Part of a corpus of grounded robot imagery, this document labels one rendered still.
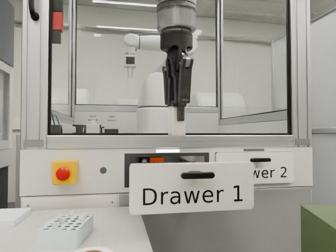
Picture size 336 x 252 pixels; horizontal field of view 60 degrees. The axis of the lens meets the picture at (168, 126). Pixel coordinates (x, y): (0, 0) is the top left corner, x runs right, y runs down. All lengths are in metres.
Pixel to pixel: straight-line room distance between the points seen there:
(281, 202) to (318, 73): 1.90
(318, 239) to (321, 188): 2.33
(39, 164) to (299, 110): 0.93
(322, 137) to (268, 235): 1.78
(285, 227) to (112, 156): 0.68
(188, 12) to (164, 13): 0.05
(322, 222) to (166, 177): 0.31
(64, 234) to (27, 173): 0.40
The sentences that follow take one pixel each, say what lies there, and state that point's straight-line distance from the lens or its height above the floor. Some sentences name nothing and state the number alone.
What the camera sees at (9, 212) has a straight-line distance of 0.95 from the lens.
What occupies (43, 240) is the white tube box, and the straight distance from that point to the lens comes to 0.69.
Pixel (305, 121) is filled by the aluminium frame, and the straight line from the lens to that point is 1.20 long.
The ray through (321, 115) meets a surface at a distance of 2.85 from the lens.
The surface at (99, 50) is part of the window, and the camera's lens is 1.04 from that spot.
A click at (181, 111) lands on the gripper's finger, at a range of 0.65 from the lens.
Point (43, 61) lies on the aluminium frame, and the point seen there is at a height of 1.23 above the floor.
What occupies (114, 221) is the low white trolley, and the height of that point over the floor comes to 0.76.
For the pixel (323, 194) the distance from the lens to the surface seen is 2.89.
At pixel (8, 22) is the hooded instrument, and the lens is 2.03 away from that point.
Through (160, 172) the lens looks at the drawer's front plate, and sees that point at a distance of 0.65.
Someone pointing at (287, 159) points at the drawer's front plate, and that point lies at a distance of 1.14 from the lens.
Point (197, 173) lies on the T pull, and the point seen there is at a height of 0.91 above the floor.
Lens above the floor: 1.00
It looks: 2 degrees up
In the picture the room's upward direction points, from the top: straight up
